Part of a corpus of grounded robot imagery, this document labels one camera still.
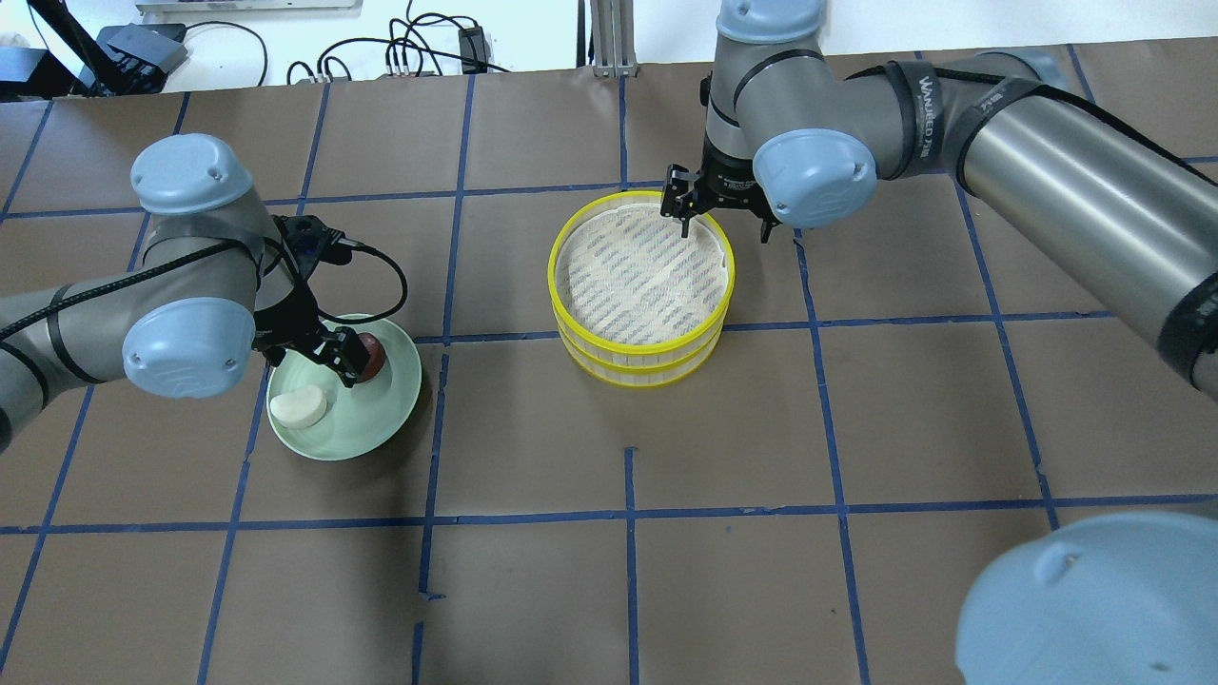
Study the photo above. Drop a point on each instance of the brown bun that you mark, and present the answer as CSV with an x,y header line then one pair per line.
x,y
376,356

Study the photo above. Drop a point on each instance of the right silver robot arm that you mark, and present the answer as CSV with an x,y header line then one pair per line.
x,y
1127,598

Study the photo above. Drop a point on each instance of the black tripod camera mount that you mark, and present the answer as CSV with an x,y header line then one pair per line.
x,y
119,61

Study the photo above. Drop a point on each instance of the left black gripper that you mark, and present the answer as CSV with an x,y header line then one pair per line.
x,y
293,321

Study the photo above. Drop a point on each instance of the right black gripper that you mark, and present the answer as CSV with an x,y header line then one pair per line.
x,y
727,188

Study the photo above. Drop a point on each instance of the yellow steamer layer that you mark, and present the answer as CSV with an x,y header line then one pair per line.
x,y
637,367
625,279

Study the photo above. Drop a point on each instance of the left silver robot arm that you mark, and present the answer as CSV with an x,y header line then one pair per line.
x,y
220,279

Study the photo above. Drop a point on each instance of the light green plate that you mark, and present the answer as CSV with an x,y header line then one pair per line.
x,y
356,419

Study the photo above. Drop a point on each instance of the white bun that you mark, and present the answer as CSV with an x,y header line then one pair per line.
x,y
299,408

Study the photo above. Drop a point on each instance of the aluminium frame post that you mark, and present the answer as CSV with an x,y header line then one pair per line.
x,y
612,39

